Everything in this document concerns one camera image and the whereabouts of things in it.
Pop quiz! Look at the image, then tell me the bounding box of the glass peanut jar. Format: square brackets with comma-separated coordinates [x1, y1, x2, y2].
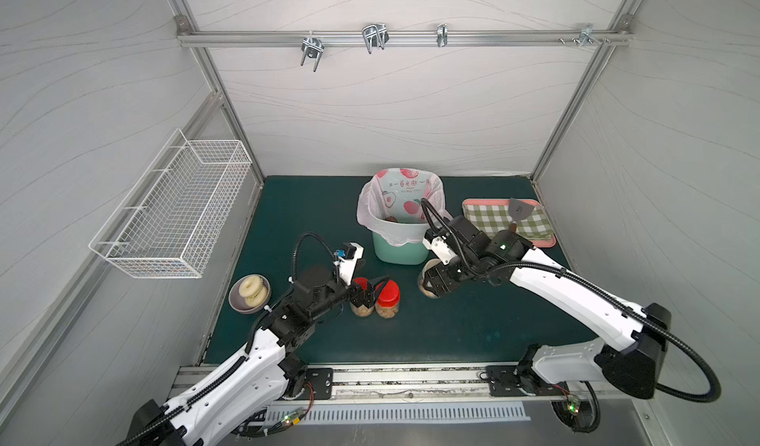
[418, 259, 441, 299]

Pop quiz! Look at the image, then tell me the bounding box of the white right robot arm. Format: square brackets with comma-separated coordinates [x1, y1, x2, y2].
[420, 216, 722, 404]

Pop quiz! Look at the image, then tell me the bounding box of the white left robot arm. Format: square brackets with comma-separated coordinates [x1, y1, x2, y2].
[121, 266, 389, 445]

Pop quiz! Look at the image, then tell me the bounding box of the red lid peanut jar left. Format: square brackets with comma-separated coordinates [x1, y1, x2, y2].
[350, 277, 375, 317]

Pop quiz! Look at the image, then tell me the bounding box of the mint green trash bin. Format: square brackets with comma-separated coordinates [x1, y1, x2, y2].
[372, 233, 429, 266]

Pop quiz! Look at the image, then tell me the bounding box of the green white checkered cloth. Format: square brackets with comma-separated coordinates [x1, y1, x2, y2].
[463, 202, 554, 242]

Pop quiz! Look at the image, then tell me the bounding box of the pink plastic tray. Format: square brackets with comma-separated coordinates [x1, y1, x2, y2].
[462, 199, 556, 248]

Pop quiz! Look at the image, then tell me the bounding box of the pink white plastic bin bag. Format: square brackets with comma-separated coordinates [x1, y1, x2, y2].
[356, 168, 451, 246]

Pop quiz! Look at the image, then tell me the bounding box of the grey bowl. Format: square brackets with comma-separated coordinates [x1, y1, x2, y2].
[228, 274, 271, 315]

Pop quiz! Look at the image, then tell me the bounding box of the metal hook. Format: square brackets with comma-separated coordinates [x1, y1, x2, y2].
[300, 36, 325, 72]
[558, 24, 612, 48]
[361, 23, 389, 54]
[437, 24, 448, 48]

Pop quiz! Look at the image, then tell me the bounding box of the aluminium crossbar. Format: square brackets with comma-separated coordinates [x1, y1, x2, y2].
[177, 28, 635, 48]

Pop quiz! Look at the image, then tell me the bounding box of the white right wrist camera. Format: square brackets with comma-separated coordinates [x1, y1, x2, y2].
[423, 236, 459, 265]

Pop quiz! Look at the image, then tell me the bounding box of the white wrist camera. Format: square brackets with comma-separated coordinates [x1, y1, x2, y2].
[334, 242, 364, 286]
[423, 236, 459, 265]

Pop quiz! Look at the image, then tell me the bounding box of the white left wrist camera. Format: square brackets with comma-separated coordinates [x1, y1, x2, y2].
[334, 242, 364, 286]

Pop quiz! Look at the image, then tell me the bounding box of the steel spatula wooden handle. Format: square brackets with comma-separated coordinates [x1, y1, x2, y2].
[508, 199, 534, 232]

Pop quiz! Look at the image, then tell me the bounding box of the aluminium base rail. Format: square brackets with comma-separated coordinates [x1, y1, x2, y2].
[171, 359, 654, 402]

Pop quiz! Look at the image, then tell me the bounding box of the white slotted cable duct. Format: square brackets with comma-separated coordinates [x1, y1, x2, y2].
[302, 402, 532, 425]

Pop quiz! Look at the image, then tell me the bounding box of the white wire basket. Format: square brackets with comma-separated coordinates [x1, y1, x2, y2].
[89, 129, 251, 279]

